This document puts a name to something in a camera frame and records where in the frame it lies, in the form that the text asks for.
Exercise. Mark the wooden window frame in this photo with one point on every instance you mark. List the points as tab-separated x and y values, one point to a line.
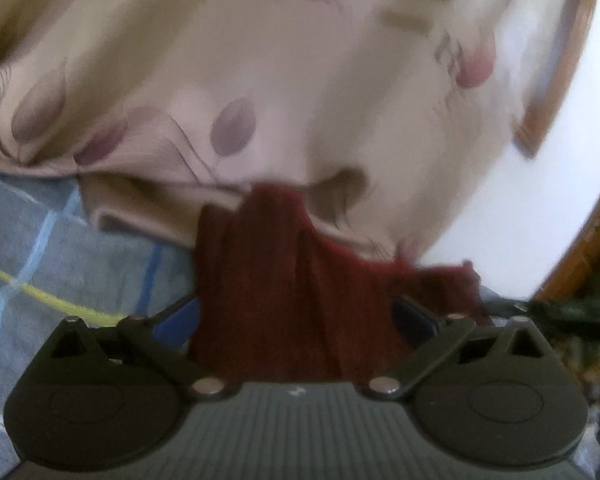
565	70

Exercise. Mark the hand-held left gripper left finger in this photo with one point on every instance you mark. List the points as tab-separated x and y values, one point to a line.
180	321

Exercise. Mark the beige floral curtain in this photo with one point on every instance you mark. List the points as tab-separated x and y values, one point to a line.
230	60

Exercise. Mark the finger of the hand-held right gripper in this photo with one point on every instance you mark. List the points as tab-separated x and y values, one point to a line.
570	312

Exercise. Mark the wooden door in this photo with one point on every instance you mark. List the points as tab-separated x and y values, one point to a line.
580	255

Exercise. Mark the blue plaid bed sheet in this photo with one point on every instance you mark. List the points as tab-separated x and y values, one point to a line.
60	280

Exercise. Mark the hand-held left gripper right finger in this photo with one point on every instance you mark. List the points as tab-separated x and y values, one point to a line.
414	321

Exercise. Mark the maroon knit sweater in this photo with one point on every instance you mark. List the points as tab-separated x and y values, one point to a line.
280	300

